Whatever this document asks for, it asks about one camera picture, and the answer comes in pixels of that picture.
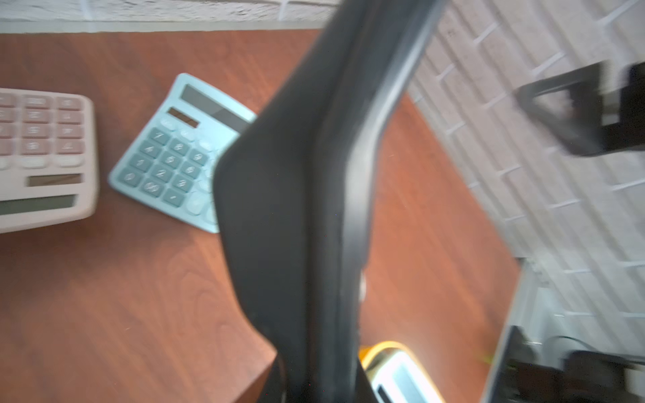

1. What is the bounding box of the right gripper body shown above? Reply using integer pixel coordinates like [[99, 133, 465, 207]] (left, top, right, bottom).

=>
[[601, 62, 644, 151]]

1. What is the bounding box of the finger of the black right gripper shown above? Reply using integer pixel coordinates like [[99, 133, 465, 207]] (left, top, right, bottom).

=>
[[515, 62, 604, 156]]

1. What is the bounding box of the black calculator face down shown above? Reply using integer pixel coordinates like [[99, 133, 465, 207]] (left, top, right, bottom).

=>
[[213, 1, 445, 402]]

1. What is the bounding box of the pink calculator face down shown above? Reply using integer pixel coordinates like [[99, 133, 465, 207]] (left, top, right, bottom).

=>
[[366, 349, 444, 403]]

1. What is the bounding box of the teal calculator keys up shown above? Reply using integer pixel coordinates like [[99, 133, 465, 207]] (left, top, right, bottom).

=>
[[109, 73, 256, 233]]

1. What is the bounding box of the small pink calculator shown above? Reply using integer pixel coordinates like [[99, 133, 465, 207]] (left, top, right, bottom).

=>
[[1, 88, 99, 233]]

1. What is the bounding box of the yellow storage tray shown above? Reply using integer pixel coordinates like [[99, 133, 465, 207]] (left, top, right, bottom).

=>
[[359, 341, 445, 403]]

